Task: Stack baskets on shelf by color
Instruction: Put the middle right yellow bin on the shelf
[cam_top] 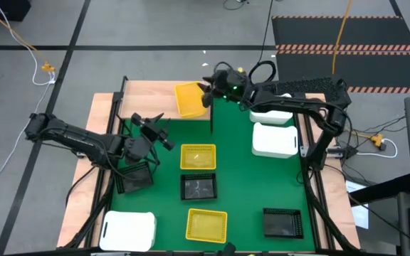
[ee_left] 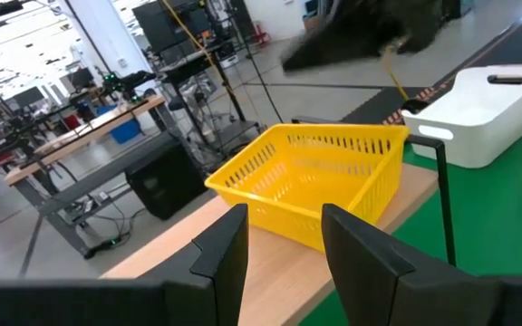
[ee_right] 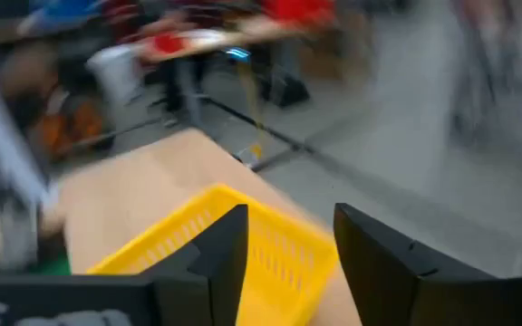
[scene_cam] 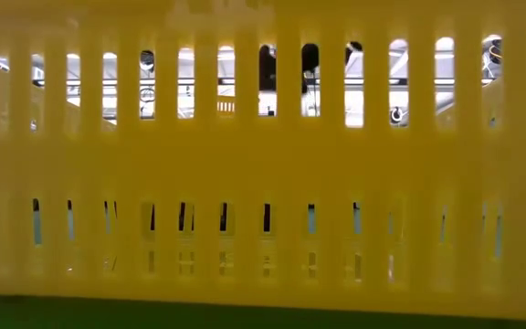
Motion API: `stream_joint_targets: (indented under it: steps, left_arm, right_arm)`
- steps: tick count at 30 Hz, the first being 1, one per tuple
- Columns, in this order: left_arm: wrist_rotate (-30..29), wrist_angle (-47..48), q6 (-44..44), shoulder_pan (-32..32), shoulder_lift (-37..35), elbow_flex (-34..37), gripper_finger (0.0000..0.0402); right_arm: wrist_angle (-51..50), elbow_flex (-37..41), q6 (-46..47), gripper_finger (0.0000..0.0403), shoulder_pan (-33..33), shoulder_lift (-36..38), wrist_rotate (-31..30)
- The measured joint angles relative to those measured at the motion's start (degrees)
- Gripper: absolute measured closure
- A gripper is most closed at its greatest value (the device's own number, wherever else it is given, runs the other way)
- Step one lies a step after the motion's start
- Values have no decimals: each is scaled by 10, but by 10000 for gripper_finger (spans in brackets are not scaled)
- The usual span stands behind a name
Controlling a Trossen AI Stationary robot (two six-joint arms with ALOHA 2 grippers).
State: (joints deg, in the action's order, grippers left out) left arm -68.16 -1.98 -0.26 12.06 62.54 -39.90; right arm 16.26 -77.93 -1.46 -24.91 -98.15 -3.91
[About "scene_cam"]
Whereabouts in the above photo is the black ceiling cable reel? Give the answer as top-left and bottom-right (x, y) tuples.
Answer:
(482, 36), (503, 63)
(389, 106), (408, 125)

